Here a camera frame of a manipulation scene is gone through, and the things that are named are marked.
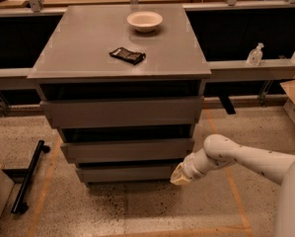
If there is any grey drawer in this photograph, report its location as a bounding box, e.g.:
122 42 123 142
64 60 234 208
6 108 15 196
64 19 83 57
40 97 202 128
61 138 194 163
76 163 178 183

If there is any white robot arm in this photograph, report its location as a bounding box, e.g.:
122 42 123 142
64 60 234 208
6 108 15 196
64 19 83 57
170 134 295 237

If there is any grey bottom drawer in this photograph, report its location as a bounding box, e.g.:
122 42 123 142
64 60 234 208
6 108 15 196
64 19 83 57
76 163 178 183

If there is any grey drawer cabinet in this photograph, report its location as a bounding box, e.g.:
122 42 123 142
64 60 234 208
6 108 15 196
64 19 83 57
27 3 213 186

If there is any grey top drawer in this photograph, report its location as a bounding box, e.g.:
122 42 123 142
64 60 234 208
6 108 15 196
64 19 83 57
40 97 202 128

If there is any black snack packet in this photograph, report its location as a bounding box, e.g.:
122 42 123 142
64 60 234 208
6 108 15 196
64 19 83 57
110 47 146 65

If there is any white ceramic bowl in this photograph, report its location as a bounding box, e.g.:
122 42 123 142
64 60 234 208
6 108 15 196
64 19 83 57
127 11 163 33

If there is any black metal bar stand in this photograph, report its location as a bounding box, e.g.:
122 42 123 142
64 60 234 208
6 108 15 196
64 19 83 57
11 140 50 214

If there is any grey metal rail shelf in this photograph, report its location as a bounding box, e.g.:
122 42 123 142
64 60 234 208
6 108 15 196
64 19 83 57
0 59 295 90

